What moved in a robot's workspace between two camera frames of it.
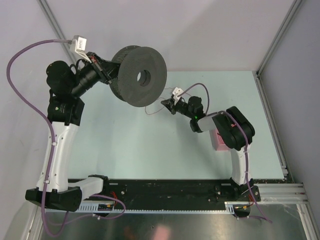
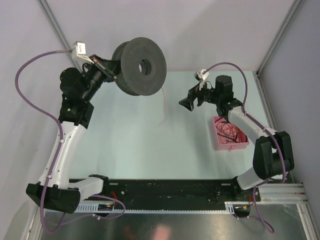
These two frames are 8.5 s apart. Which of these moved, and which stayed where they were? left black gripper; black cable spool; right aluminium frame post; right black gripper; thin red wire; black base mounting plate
Moved: thin red wire; black cable spool; right black gripper
Stayed: right aluminium frame post; left black gripper; black base mounting plate
